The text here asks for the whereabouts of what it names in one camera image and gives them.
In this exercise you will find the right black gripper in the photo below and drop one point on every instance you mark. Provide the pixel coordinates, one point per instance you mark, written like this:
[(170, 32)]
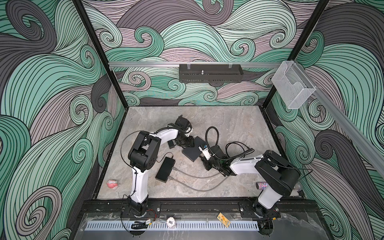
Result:
[(204, 161)]

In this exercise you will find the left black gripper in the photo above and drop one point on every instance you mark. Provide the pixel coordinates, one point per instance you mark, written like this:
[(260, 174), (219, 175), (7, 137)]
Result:
[(189, 144)]

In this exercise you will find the large black switch box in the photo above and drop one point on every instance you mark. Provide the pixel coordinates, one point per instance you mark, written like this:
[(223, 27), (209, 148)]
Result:
[(193, 153)]

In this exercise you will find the small black ribbed switch box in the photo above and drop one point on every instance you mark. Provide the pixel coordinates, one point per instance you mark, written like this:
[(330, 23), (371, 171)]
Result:
[(165, 169)]

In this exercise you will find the black wall power adapter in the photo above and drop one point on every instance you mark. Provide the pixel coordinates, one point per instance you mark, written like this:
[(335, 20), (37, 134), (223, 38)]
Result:
[(171, 144)]

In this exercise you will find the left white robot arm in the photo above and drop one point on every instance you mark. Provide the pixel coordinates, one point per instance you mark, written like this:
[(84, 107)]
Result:
[(143, 155)]

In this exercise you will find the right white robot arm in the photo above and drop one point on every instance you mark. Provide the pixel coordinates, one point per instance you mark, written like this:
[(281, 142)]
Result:
[(279, 174)]

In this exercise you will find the glittery microphone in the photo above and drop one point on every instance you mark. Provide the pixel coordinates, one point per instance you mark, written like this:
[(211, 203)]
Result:
[(261, 185)]

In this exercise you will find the yellow tag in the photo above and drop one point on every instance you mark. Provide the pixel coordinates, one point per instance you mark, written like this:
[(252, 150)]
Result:
[(225, 221)]

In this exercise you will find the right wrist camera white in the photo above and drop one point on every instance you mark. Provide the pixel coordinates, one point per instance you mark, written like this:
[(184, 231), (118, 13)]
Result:
[(205, 151)]

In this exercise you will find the black perforated wall tray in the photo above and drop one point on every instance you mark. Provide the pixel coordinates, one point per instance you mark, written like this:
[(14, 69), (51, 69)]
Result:
[(210, 73)]

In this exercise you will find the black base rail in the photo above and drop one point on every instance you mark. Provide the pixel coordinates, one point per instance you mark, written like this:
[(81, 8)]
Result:
[(244, 207)]

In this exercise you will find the clear plastic wall bin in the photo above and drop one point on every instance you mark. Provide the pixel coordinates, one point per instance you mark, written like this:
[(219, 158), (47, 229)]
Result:
[(293, 84)]

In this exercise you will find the white slotted cable duct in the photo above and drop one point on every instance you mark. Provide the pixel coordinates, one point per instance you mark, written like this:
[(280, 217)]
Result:
[(179, 226)]

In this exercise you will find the black corner frame post right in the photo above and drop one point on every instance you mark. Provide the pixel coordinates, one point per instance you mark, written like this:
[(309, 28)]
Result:
[(312, 21)]

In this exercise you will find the black corner frame post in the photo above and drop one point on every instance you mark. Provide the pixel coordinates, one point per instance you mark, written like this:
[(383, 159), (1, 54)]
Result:
[(95, 41), (312, 21)]

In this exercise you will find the black corner frame post left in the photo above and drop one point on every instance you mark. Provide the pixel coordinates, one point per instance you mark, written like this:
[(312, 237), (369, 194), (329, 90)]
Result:
[(95, 41)]

